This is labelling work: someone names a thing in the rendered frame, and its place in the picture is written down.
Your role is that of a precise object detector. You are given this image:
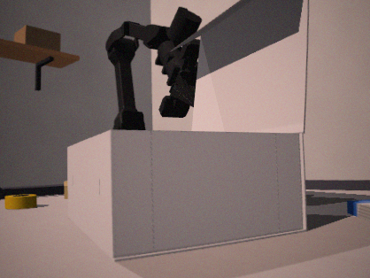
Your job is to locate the white cardboard box with lid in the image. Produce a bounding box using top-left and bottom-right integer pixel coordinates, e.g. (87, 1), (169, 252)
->
(67, 0), (309, 262)

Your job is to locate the yellow roll of tape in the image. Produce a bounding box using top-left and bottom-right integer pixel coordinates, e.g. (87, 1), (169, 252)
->
(5, 195), (37, 209)

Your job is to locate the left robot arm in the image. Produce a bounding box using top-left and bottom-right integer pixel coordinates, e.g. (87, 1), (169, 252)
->
(105, 7), (202, 130)

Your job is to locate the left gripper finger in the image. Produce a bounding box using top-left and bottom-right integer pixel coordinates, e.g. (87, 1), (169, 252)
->
(170, 88), (194, 108)
(175, 70), (197, 104)

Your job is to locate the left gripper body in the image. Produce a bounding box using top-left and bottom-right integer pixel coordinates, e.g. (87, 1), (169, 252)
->
(159, 39), (200, 118)

